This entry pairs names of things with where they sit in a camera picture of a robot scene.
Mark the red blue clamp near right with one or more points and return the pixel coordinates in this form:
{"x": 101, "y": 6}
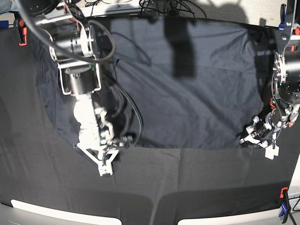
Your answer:
{"x": 285, "y": 205}

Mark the red black clamp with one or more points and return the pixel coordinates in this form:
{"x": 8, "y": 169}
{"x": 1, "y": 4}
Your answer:
{"x": 22, "y": 31}
{"x": 295, "y": 39}

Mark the blue bar clamp far right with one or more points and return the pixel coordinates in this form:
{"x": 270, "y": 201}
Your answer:
{"x": 284, "y": 9}

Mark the red black clamp far left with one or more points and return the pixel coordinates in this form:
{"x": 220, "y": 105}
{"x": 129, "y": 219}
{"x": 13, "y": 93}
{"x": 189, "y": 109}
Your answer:
{"x": 22, "y": 31}

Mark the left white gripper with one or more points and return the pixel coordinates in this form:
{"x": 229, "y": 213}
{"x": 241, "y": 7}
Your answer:
{"x": 262, "y": 133}

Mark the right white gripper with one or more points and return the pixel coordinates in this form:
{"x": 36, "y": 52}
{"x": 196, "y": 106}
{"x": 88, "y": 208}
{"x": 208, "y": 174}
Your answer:
{"x": 103, "y": 157}

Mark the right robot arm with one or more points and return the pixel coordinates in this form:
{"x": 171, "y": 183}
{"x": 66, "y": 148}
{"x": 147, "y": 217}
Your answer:
{"x": 80, "y": 46}

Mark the red black clamp far right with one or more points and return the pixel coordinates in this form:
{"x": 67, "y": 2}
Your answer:
{"x": 295, "y": 39}

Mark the black table cover cloth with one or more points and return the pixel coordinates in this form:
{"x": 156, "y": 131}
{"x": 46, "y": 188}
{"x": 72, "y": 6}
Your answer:
{"x": 150, "y": 186}

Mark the dark navy t-shirt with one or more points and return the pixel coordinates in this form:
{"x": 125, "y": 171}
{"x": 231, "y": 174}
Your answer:
{"x": 196, "y": 82}

